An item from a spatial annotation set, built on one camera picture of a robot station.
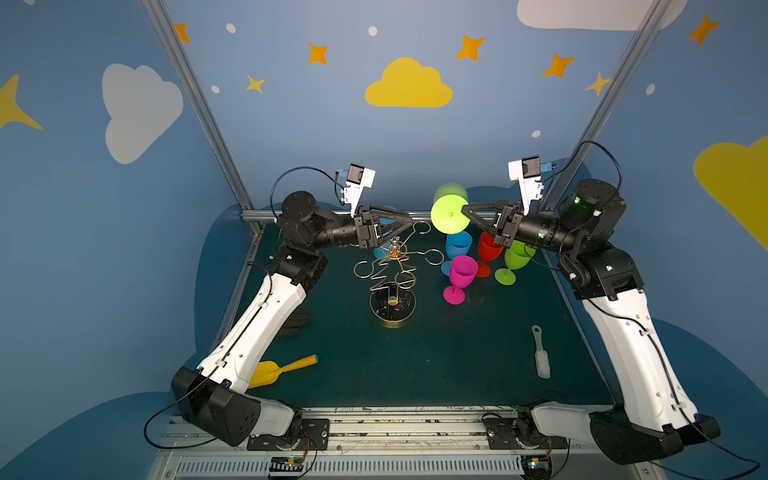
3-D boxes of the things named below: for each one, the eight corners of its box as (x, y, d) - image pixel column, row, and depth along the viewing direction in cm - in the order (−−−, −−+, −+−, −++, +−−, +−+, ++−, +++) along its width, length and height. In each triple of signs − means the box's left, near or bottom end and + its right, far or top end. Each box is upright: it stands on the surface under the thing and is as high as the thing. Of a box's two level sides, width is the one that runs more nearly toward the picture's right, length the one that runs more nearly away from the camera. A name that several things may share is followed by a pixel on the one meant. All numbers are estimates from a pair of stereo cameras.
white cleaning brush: (537, 377, 86) (540, 375, 85) (531, 327, 96) (533, 324, 95) (549, 379, 86) (552, 377, 84) (541, 329, 96) (544, 326, 94)
